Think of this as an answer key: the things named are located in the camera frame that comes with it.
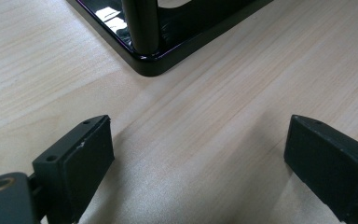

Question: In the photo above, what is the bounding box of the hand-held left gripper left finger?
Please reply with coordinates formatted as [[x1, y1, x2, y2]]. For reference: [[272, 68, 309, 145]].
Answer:
[[32, 114, 116, 224]]

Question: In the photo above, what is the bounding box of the red and black shoe rack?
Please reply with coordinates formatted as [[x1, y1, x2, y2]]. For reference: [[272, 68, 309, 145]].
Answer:
[[66, 0, 274, 77]]

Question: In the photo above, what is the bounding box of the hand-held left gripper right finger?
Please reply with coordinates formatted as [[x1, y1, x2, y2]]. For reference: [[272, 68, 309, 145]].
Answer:
[[282, 114, 358, 224]]

